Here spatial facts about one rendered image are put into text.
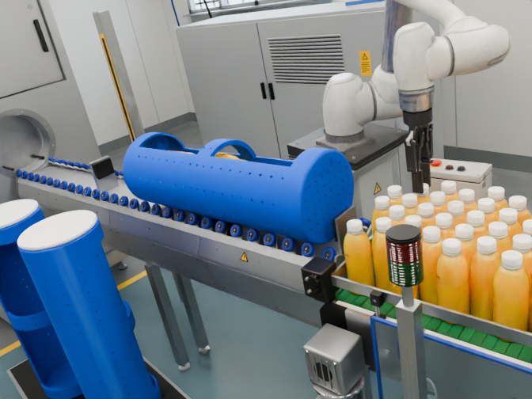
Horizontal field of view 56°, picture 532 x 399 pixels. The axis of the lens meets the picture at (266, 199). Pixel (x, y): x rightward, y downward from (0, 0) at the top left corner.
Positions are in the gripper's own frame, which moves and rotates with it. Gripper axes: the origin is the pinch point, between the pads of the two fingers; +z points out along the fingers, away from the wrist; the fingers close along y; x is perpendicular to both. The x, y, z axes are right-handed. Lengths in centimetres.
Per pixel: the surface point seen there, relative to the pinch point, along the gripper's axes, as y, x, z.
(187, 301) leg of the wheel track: 8, -122, 78
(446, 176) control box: -11.2, 2.3, 3.7
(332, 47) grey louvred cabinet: -139, -121, -12
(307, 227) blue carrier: 24.8, -22.9, 7.5
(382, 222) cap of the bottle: 23.0, 0.3, 2.2
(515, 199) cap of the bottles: 0.8, 24.9, 2.3
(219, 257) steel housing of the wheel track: 26, -64, 27
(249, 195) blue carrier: 26.5, -41.9, -0.6
